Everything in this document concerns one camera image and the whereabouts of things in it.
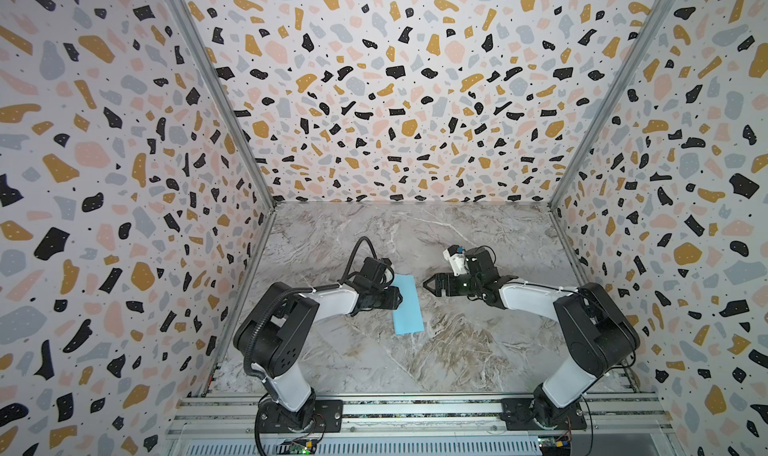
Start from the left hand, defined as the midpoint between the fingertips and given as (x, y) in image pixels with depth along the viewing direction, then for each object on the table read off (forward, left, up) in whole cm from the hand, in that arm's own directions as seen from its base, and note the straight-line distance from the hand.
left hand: (398, 297), depth 93 cm
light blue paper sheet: (-6, -3, -2) cm, 7 cm away
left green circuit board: (-37, +24, -2) cm, 44 cm away
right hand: (+3, -10, +6) cm, 12 cm away
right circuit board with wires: (-38, -37, -3) cm, 53 cm away
